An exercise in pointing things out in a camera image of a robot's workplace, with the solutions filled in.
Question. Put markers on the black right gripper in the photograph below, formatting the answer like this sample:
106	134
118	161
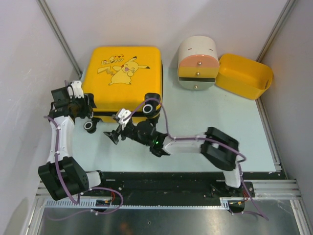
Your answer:
114	134

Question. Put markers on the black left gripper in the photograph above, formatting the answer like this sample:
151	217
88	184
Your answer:
88	111

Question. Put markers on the yellow Pikachu suitcase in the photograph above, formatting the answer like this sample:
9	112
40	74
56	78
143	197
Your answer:
123	77

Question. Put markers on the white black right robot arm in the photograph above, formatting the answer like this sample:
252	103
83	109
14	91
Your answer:
217	147

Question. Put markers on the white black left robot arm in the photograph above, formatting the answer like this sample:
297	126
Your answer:
62	176

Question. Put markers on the white pastel mini drawer cabinet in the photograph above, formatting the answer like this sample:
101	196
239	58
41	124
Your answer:
198	63

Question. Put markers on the yellow plastic basket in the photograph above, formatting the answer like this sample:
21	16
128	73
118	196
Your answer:
244	77

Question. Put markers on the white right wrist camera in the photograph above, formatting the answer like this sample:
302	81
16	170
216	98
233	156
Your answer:
123	116

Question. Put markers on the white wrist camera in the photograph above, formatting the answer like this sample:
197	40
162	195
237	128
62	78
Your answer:
123	116
75	89

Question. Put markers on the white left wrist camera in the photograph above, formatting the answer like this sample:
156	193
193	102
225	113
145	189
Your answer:
75	89

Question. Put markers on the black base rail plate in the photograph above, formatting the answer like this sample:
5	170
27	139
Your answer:
212	183

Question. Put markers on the left aluminium corner post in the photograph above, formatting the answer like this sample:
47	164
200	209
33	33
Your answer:
59	35

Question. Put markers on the aluminium corner post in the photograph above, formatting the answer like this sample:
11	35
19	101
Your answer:
280	22
59	35

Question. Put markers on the white slotted cable duct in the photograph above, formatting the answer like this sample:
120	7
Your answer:
91	204

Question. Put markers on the aluminium frame rail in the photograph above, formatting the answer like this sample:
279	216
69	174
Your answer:
261	189

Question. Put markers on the right aluminium corner post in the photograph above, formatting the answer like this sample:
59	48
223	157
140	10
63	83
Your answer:
280	22

